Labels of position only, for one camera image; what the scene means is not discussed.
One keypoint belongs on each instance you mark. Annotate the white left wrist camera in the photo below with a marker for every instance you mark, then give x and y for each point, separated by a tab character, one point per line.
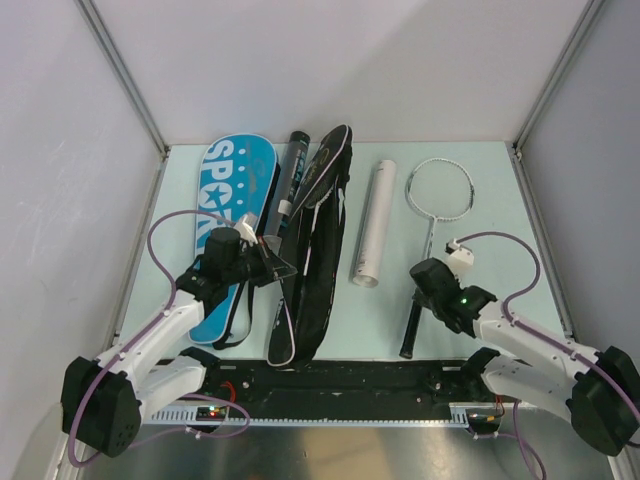
245	227

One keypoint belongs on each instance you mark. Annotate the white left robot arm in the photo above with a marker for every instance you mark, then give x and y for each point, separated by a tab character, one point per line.
106	400

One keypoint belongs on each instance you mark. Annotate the white shuttlecock tube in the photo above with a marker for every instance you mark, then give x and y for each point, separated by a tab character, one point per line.
373	234

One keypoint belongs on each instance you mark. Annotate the grey aluminium frame post right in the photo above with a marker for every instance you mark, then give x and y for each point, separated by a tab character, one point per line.
576	41

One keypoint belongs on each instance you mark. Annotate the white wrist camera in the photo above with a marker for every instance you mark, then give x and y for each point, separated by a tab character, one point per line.
459	259
245	227

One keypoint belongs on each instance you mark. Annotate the black sport racket cover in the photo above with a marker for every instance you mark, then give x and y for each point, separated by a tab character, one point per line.
312	243

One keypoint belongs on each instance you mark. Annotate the grey aluminium frame post left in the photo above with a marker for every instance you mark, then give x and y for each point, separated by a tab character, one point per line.
109	48

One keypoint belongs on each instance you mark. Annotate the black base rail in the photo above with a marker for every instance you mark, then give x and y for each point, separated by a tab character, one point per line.
332	391

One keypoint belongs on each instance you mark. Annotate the black shuttlecock tube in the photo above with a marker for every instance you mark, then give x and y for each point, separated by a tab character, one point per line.
291	170

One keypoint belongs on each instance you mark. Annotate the grey aluminium frame post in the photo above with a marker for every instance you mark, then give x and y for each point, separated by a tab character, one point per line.
109	48
576	41

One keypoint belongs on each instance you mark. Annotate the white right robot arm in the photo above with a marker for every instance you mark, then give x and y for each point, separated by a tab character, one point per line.
596	392

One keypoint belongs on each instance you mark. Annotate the white racket black grip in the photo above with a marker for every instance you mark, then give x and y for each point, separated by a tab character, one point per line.
440	190

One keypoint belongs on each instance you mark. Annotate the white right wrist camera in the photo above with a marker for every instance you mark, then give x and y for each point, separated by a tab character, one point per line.
459	259

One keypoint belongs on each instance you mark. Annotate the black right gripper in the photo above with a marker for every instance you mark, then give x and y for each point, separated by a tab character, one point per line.
425	303

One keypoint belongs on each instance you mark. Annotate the blue sport racket cover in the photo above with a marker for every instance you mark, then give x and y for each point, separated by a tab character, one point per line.
236	177

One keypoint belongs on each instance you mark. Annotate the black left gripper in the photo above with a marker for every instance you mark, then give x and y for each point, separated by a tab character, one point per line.
273	267

